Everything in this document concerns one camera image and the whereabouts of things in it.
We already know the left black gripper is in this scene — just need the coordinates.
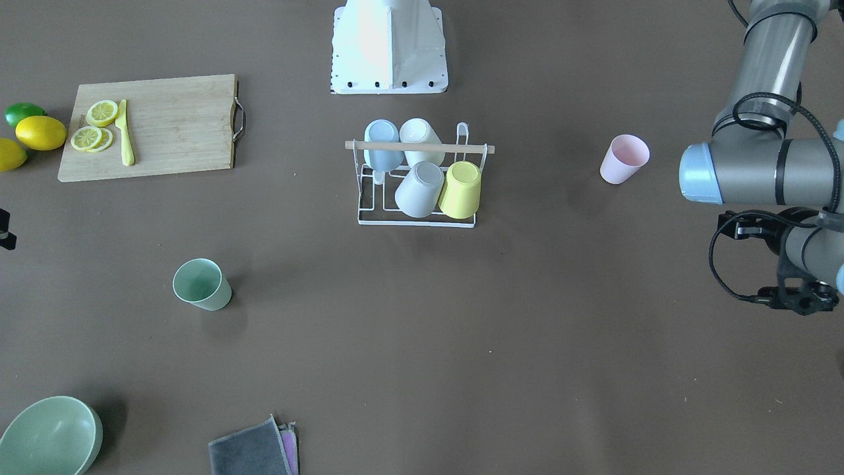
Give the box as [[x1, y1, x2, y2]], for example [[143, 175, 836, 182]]
[[758, 261, 840, 315]]

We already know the pink plastic cup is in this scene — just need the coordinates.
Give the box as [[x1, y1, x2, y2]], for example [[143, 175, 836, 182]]
[[599, 133, 650, 185]]

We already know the green plastic cup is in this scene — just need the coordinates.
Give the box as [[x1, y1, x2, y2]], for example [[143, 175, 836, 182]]
[[172, 258, 232, 311]]

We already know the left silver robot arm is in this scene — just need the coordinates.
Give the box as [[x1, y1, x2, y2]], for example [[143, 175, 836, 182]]
[[678, 1, 843, 315]]

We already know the yellow plastic cup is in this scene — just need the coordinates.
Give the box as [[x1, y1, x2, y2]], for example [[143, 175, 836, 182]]
[[438, 160, 481, 219]]

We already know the grey plastic cup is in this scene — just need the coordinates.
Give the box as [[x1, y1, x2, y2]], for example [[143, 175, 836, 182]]
[[395, 162, 445, 218]]

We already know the white plastic cup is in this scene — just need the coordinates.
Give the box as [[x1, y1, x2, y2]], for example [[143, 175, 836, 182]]
[[399, 117, 445, 166]]

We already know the light blue plastic cup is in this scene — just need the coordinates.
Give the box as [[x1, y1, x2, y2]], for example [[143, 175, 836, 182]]
[[364, 119, 404, 172]]

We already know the grey folded cloth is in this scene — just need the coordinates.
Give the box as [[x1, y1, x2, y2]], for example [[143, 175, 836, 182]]
[[208, 416, 299, 474]]

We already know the wooden cutting board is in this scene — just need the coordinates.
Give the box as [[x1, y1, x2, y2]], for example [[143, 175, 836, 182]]
[[58, 73, 245, 183]]

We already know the yellow plastic knife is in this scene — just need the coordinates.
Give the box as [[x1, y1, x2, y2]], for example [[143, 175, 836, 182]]
[[115, 99, 135, 166]]

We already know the lemon slice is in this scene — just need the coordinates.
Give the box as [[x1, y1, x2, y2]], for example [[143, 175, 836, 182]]
[[70, 125, 114, 153], [84, 100, 119, 127]]

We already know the green ceramic bowl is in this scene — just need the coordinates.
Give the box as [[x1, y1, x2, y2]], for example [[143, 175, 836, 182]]
[[1, 396, 104, 474]]

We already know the yellow lemon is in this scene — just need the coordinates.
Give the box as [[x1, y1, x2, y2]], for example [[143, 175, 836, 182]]
[[0, 137, 28, 172], [15, 116, 67, 151]]

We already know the green lime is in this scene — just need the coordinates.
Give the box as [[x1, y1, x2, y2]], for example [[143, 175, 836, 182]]
[[4, 102, 47, 127]]

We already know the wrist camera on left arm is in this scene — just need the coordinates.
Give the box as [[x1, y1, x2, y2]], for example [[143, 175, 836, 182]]
[[717, 211, 769, 240]]

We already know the white wire cup holder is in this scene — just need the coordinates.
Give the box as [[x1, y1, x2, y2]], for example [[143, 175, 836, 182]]
[[344, 118, 495, 228]]

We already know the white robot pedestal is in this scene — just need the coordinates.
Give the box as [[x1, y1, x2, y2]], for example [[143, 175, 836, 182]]
[[330, 1, 449, 94]]

